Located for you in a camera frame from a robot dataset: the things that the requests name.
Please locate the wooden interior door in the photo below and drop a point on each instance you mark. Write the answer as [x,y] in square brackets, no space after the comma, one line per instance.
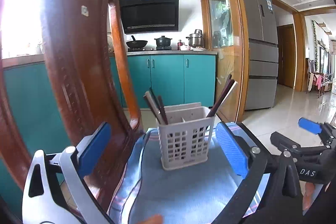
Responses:
[286,55]

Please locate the dark red chopstick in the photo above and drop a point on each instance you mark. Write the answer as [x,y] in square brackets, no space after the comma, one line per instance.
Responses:
[225,91]

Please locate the right hand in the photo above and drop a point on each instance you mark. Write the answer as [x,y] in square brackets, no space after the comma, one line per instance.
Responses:
[310,193]

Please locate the carved wooden chair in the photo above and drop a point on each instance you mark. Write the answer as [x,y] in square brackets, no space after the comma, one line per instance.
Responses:
[87,66]

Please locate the teal lower cabinets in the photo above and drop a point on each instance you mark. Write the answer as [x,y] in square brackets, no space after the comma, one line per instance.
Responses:
[30,119]

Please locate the glass sliding door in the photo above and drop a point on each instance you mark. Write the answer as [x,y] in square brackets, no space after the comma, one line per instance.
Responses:
[225,29]

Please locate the blue striped cloth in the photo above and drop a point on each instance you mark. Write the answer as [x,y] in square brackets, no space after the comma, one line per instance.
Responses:
[193,194]

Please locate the black wok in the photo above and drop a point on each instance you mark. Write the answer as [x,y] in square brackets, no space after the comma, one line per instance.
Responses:
[136,45]

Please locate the black range hood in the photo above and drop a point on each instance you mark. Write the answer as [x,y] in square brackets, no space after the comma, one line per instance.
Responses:
[139,16]

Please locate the silver refrigerator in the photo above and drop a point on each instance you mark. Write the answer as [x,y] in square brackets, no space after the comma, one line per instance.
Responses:
[263,54]

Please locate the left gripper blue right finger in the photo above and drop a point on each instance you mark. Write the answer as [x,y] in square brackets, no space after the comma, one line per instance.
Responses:
[235,155]

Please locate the black cooking pot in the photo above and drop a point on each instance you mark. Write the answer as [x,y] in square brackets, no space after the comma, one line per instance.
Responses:
[163,43]

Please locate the grey plastic utensil basket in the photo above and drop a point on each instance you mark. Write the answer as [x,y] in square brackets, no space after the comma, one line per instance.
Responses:
[185,140]

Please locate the red-brown chopstick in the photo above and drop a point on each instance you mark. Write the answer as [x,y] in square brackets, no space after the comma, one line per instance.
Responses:
[162,110]

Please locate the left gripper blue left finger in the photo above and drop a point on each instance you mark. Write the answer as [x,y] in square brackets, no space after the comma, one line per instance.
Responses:
[91,148]

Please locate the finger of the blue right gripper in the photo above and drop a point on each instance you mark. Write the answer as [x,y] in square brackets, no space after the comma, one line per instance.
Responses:
[309,126]

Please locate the stainless steel pot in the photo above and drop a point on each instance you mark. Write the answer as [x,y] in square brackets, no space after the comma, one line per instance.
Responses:
[196,39]

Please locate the black and cream chopstick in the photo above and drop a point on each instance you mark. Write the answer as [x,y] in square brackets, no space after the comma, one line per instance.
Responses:
[232,88]

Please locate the left hand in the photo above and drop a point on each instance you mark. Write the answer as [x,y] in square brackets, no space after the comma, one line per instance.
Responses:
[155,219]

